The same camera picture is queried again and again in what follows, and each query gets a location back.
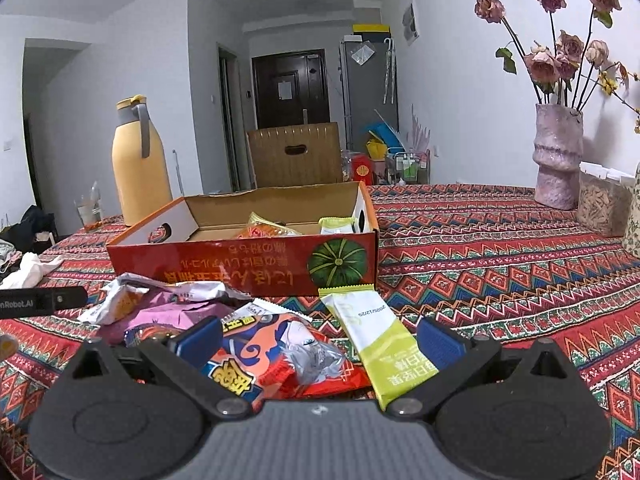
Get clear plastic bag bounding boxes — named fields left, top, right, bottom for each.
left=350, top=42, right=376, bottom=66

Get white folded umbrella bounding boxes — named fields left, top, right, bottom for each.
left=382, top=37, right=396, bottom=106

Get white cloth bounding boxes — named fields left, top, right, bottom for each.
left=0, top=252, right=65, bottom=291

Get clear seed container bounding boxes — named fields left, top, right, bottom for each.
left=576, top=161, right=636, bottom=238

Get grey refrigerator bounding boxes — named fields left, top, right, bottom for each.
left=340, top=35, right=399, bottom=154

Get dried pink roses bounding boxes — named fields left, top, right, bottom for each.
left=467, top=0, right=628, bottom=111

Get pink snack packet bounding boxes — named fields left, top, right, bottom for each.
left=127, top=301, right=224, bottom=334
left=97, top=317, right=151, bottom=347

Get orange red cardboard box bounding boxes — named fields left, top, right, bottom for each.
left=106, top=181, right=380, bottom=297

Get wall electrical panel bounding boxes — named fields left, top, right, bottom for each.
left=402, top=0, right=420, bottom=45

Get pink dried grass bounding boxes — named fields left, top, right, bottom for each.
left=407, top=105, right=434, bottom=154

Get yellow thermos jug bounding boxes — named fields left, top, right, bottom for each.
left=111, top=95, right=174, bottom=228

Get red orange snack bag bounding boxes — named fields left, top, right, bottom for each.
left=202, top=300, right=374, bottom=414

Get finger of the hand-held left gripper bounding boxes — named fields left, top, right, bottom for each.
left=37, top=285, right=89, bottom=316

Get pink ceramic vase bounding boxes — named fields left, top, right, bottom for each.
left=532, top=103, right=585, bottom=211

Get large yellow orange snack bag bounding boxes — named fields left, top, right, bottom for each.
left=235, top=211, right=304, bottom=240

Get yellow flower branches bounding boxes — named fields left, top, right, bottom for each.
left=597, top=62, right=640, bottom=134

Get dark entrance door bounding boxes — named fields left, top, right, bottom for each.
left=251, top=49, right=332, bottom=131

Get glass cup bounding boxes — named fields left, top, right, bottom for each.
left=74, top=182, right=105, bottom=234

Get black bag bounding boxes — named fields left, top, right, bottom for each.
left=19, top=205, right=57, bottom=252

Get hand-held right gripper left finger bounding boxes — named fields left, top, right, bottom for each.
left=60, top=316, right=254, bottom=422

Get white orange snack packet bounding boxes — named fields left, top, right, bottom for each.
left=77, top=272, right=152, bottom=326

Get wire basket rack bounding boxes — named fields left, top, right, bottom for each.
left=385, top=150, right=431, bottom=185

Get green white snack packet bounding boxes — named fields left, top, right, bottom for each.
left=318, top=285, right=442, bottom=412
left=318, top=216, right=357, bottom=235

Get speckled slim vase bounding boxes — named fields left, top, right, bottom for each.
left=622, top=162, right=640, bottom=257

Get interior side door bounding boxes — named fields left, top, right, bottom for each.
left=217, top=42, right=241, bottom=194

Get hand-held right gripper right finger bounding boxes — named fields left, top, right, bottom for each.
left=382, top=316, right=581, bottom=421

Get red gift box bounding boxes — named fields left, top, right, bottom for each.
left=351, top=154, right=374, bottom=184

